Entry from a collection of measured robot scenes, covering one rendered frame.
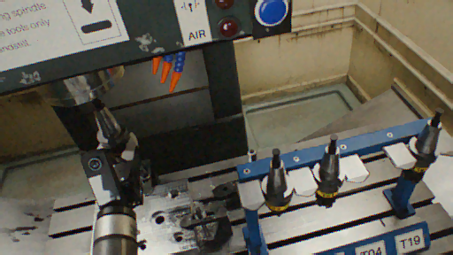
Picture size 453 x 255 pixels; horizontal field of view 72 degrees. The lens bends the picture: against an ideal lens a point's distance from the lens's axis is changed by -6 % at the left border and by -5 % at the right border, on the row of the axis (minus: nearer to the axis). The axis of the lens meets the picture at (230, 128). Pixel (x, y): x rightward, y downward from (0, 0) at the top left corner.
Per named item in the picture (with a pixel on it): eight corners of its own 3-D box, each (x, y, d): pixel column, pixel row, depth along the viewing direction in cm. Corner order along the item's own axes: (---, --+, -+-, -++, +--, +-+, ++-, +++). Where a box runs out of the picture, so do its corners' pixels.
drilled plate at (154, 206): (200, 255, 86) (196, 247, 83) (96, 279, 84) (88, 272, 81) (190, 188, 103) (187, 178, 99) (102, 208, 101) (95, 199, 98)
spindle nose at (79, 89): (126, 48, 64) (104, -11, 56) (127, 93, 53) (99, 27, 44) (49, 68, 63) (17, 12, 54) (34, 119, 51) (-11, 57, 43)
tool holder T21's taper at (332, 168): (332, 160, 68) (334, 138, 63) (344, 174, 65) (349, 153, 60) (313, 168, 67) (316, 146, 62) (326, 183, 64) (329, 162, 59)
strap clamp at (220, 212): (233, 235, 94) (226, 206, 83) (188, 245, 93) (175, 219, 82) (230, 224, 96) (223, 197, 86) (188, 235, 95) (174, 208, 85)
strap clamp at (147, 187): (161, 210, 103) (146, 182, 92) (151, 212, 102) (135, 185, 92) (159, 178, 112) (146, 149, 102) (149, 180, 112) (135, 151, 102)
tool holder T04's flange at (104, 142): (129, 127, 71) (126, 118, 69) (130, 145, 67) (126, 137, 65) (102, 134, 71) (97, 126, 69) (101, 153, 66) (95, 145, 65)
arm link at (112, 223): (84, 239, 51) (133, 228, 52) (87, 215, 54) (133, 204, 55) (103, 258, 56) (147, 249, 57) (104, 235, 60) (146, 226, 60)
